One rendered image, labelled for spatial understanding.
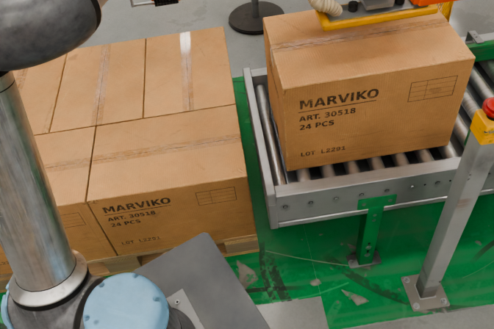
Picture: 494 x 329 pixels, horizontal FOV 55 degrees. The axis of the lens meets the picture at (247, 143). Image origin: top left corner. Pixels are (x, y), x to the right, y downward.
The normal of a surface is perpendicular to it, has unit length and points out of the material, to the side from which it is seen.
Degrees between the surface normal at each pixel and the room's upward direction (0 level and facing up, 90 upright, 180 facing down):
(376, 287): 0
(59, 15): 69
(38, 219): 84
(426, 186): 90
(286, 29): 0
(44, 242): 82
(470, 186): 90
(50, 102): 0
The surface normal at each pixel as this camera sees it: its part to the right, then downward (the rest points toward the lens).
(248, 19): -0.10, -0.67
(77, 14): 0.79, 0.26
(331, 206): 0.12, 0.72
